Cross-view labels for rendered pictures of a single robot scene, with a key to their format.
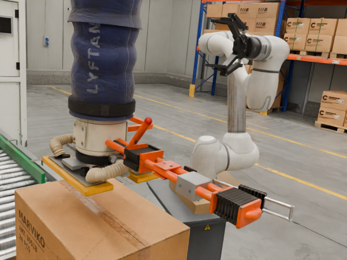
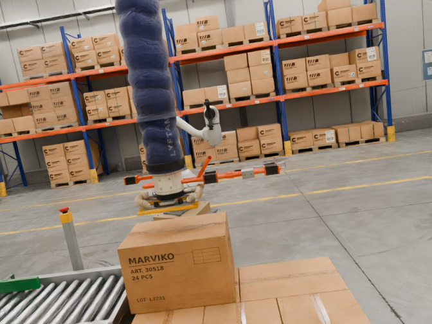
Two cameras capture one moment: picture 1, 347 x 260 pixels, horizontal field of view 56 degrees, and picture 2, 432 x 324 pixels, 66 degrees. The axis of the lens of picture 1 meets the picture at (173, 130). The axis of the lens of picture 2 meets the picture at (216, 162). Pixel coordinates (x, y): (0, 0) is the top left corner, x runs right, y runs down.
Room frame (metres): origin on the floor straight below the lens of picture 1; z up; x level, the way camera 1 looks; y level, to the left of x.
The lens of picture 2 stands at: (-0.50, 1.33, 1.63)
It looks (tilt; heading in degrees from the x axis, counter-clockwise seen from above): 10 degrees down; 318
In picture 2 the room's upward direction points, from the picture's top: 9 degrees counter-clockwise
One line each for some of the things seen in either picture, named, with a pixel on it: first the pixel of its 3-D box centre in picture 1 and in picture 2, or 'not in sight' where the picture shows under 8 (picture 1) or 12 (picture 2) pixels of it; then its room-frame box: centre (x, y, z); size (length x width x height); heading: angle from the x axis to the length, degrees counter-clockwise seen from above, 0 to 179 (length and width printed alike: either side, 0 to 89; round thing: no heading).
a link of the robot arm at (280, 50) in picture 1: (271, 53); (211, 114); (1.31, -0.34, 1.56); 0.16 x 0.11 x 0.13; 133
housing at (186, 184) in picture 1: (193, 185); (247, 173); (0.78, -0.07, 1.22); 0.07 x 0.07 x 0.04; 43
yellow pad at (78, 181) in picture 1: (75, 167); (168, 204); (1.05, 0.32, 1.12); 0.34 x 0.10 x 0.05; 43
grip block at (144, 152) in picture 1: (143, 157); (210, 177); (0.93, 0.08, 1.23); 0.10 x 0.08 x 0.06; 133
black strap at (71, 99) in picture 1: (103, 103); (165, 163); (1.12, 0.25, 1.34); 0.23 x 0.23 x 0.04
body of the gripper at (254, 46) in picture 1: (243, 47); (209, 114); (1.18, -0.21, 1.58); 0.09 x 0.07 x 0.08; 133
